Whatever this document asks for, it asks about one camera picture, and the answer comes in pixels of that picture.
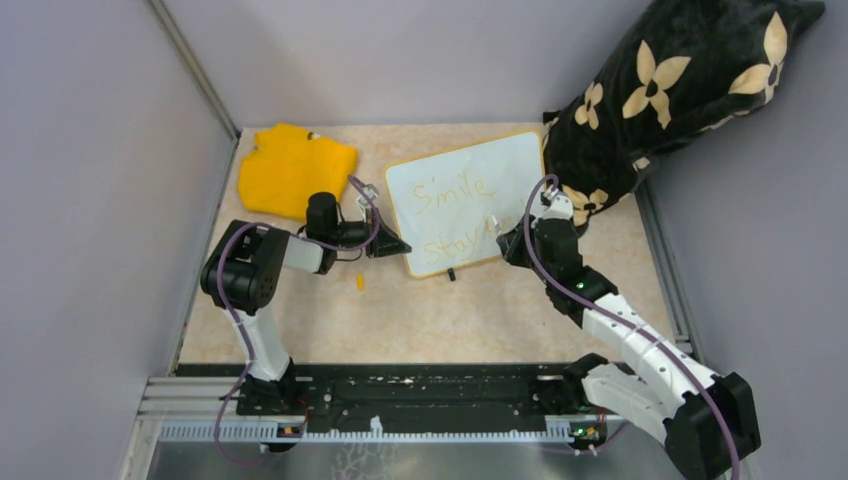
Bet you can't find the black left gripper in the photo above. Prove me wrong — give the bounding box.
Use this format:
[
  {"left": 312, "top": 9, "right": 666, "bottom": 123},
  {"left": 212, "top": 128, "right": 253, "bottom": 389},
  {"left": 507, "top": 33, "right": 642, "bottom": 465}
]
[{"left": 329, "top": 207, "right": 411, "bottom": 258}]

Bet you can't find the yellow framed whiteboard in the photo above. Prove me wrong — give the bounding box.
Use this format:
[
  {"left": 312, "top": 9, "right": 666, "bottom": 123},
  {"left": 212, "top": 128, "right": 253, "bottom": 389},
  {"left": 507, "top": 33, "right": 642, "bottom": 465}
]
[{"left": 384, "top": 130, "right": 544, "bottom": 279}]

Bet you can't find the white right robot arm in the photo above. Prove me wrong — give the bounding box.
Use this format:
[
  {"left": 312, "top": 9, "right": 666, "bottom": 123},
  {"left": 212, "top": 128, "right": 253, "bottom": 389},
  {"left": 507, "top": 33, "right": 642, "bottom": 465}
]
[{"left": 497, "top": 218, "right": 761, "bottom": 479}]

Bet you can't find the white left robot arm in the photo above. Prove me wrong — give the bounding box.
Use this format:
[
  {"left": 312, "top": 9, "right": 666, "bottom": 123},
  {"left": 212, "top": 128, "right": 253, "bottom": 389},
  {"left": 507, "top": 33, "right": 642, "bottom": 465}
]
[{"left": 199, "top": 188, "right": 412, "bottom": 415}]

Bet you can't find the yellow folded cloth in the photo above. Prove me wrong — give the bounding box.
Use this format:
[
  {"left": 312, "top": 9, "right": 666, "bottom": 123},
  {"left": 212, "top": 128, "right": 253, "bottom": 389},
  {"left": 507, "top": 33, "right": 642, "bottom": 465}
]
[{"left": 237, "top": 124, "right": 359, "bottom": 223}]

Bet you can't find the black floral pillow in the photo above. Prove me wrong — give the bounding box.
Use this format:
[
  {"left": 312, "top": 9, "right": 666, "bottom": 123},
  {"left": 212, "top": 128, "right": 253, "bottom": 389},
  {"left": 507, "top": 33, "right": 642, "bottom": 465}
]
[{"left": 542, "top": 1, "right": 826, "bottom": 232}]

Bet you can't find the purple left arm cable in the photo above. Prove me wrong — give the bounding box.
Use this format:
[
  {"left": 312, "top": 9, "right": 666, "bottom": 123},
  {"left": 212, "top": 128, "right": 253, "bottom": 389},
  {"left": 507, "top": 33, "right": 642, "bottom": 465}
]
[{"left": 211, "top": 174, "right": 383, "bottom": 468}]

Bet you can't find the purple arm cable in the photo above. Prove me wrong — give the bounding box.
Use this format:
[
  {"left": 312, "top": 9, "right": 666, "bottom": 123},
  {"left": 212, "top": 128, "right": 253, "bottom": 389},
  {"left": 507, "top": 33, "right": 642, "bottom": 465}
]
[
  {"left": 521, "top": 174, "right": 743, "bottom": 480},
  {"left": 211, "top": 174, "right": 383, "bottom": 468}
]

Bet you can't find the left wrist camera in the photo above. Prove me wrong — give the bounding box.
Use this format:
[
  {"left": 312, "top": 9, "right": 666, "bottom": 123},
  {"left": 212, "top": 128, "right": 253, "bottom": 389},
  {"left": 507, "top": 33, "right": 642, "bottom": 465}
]
[{"left": 355, "top": 184, "right": 379, "bottom": 209}]

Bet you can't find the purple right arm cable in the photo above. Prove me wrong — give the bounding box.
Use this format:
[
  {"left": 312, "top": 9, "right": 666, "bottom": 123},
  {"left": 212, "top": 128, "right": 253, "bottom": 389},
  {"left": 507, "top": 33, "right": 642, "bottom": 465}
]
[{"left": 521, "top": 174, "right": 743, "bottom": 480}]

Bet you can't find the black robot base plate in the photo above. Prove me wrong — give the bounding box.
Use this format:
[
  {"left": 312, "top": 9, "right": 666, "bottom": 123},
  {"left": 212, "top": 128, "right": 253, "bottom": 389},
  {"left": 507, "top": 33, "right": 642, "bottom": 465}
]
[{"left": 175, "top": 362, "right": 610, "bottom": 440}]

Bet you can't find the aluminium frame rail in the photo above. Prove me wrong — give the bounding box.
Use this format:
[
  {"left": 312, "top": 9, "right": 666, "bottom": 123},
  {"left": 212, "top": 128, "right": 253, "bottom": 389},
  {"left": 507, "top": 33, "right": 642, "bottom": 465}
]
[{"left": 135, "top": 374, "right": 738, "bottom": 445}]

